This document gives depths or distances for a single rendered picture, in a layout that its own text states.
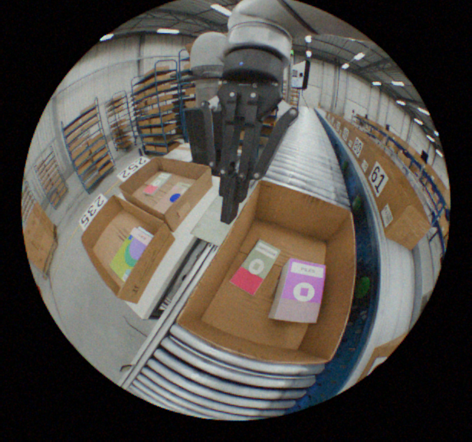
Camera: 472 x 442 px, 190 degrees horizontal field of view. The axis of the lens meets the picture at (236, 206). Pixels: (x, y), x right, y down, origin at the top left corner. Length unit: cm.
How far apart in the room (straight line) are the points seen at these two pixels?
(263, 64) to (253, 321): 48
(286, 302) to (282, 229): 26
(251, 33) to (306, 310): 48
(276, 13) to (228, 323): 58
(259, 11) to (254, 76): 12
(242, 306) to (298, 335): 19
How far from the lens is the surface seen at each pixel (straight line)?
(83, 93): 968
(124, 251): 53
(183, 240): 49
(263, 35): 20
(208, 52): 69
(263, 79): 18
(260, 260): 42
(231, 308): 40
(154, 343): 50
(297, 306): 36
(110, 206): 74
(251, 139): 17
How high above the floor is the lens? 116
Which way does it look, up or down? 47 degrees down
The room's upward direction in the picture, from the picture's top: straight up
